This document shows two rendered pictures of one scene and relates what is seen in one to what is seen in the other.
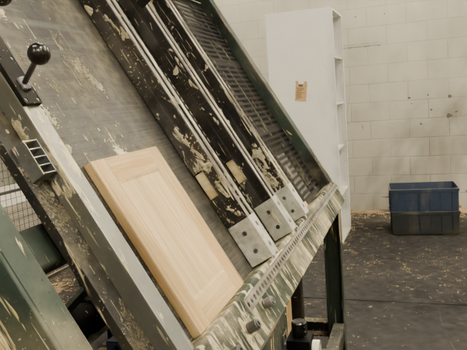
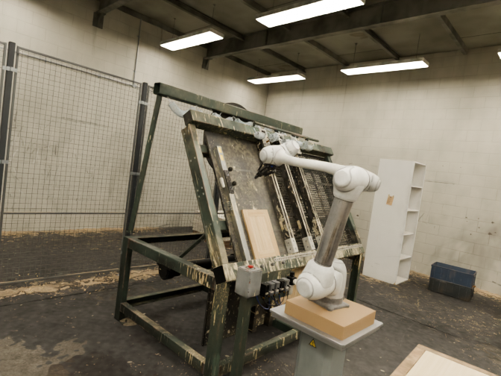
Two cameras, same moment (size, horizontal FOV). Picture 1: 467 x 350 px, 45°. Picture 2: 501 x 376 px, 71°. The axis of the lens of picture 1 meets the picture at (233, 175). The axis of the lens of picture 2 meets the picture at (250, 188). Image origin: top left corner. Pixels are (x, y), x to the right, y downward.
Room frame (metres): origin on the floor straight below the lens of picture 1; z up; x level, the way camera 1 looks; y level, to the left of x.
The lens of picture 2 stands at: (-1.39, -0.88, 1.56)
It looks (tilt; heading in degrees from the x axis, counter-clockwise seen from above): 3 degrees down; 24
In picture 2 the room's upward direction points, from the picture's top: 8 degrees clockwise
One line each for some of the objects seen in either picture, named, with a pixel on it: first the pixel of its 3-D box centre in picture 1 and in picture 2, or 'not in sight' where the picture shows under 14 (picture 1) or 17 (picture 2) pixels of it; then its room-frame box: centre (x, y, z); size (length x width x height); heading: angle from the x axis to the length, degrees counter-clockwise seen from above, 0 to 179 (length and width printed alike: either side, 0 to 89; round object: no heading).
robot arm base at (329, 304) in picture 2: not in sight; (331, 298); (0.74, -0.56, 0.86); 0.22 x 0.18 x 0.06; 150
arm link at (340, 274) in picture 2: not in sight; (332, 276); (0.71, -0.55, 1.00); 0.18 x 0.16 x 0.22; 163
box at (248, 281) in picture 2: not in sight; (248, 281); (0.68, -0.03, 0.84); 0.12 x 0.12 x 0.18; 72
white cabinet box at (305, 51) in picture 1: (310, 128); (394, 219); (5.20, -0.75, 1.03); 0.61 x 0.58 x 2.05; 161
